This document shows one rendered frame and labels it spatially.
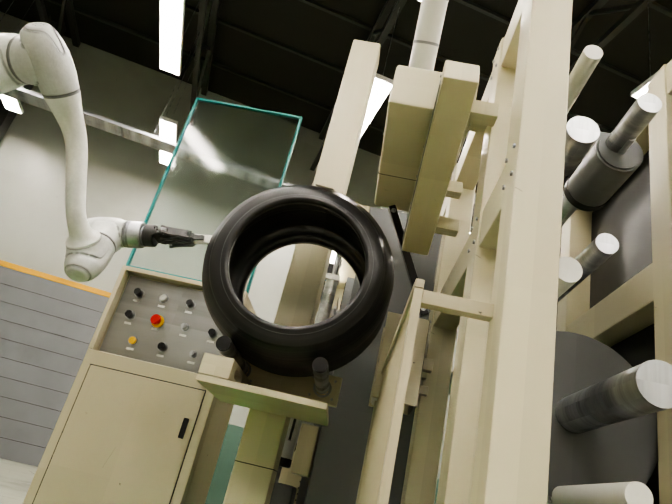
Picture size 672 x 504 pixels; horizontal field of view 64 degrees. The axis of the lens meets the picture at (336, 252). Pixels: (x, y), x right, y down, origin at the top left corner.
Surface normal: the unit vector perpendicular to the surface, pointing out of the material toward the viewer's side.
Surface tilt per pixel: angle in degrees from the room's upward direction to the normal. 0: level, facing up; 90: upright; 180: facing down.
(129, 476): 90
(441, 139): 162
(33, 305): 90
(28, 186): 90
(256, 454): 90
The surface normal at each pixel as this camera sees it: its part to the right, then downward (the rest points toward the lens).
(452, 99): -0.21, 0.71
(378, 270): 0.19, -0.40
